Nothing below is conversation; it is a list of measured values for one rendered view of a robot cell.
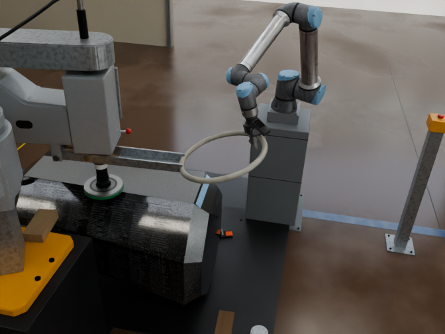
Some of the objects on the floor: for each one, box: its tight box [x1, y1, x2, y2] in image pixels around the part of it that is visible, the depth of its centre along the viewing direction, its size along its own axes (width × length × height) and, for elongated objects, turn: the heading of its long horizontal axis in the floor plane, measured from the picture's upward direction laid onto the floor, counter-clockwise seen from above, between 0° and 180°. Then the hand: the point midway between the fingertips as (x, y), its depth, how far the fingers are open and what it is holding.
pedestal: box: [0, 225, 114, 334], centre depth 236 cm, size 66×66×74 cm
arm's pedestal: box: [240, 103, 311, 232], centre depth 359 cm, size 50×50×85 cm
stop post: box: [385, 113, 445, 256], centre depth 320 cm, size 20×20×109 cm
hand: (261, 146), depth 254 cm, fingers closed on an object, 5 cm apart
